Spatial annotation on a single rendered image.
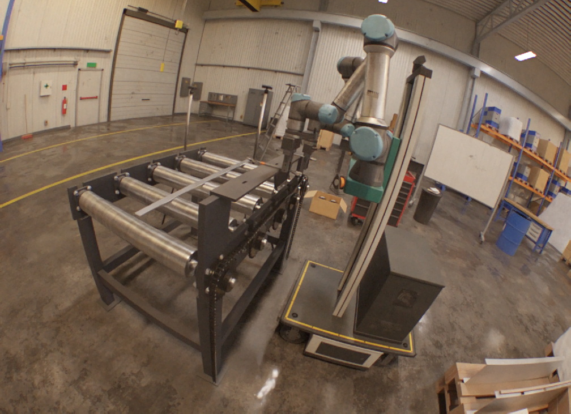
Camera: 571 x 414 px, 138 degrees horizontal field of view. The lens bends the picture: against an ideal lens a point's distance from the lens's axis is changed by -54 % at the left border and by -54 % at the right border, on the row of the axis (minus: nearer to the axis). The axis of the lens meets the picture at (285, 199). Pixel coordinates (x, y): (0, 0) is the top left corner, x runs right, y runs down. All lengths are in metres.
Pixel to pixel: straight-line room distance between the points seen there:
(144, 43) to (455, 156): 11.88
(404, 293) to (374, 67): 1.06
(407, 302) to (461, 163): 4.39
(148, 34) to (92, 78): 3.30
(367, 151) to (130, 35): 11.01
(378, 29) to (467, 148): 4.74
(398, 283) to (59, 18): 10.45
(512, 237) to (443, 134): 2.76
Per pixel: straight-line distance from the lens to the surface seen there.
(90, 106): 10.40
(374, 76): 0.85
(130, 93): 11.44
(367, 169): 0.96
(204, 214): 0.66
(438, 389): 2.04
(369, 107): 0.83
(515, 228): 5.92
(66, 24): 10.15
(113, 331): 1.82
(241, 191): 0.73
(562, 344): 3.51
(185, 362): 1.61
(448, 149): 5.46
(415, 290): 1.31
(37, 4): 9.97
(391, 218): 3.45
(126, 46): 11.23
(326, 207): 3.47
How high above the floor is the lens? 1.45
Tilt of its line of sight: 23 degrees down
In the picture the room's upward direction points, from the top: 12 degrees clockwise
